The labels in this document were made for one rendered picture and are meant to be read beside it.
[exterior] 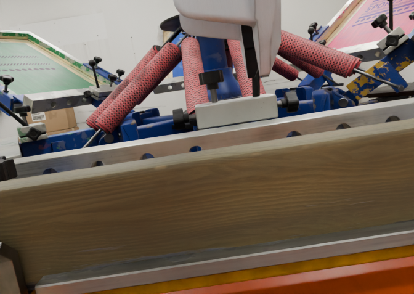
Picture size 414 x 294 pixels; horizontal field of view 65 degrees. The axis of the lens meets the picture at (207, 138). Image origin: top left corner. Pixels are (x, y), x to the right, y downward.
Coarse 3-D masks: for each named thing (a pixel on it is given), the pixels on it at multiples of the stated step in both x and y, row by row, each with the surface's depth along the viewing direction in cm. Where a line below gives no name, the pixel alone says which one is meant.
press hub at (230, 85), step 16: (176, 16) 91; (208, 48) 100; (224, 48) 103; (208, 64) 101; (224, 64) 102; (224, 80) 100; (208, 96) 99; (224, 96) 98; (240, 96) 100; (192, 128) 91
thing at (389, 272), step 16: (304, 272) 25; (320, 272) 25; (336, 272) 24; (352, 272) 24; (368, 272) 24; (384, 272) 24; (400, 272) 23; (304, 288) 23; (320, 288) 23; (336, 288) 23; (352, 288) 22; (368, 288) 22; (384, 288) 22; (400, 288) 22
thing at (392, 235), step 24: (288, 240) 22; (312, 240) 22; (336, 240) 21; (360, 240) 21; (384, 240) 21; (408, 240) 21; (120, 264) 22; (144, 264) 22; (168, 264) 21; (192, 264) 21; (216, 264) 21; (240, 264) 21; (264, 264) 21; (48, 288) 21; (72, 288) 21; (96, 288) 21
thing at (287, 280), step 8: (248, 280) 25; (256, 280) 25; (264, 280) 25; (272, 280) 25; (280, 280) 24; (288, 280) 24; (200, 288) 25; (208, 288) 25; (216, 288) 25; (224, 288) 25; (232, 288) 24; (240, 288) 24; (248, 288) 24; (256, 288) 24; (264, 288) 24; (272, 288) 24; (280, 288) 24; (288, 288) 23; (296, 288) 23
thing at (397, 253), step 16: (336, 256) 24; (352, 256) 24; (368, 256) 24; (384, 256) 24; (400, 256) 24; (240, 272) 24; (256, 272) 24; (272, 272) 24; (288, 272) 24; (128, 288) 24; (144, 288) 24; (160, 288) 24; (176, 288) 24; (192, 288) 24
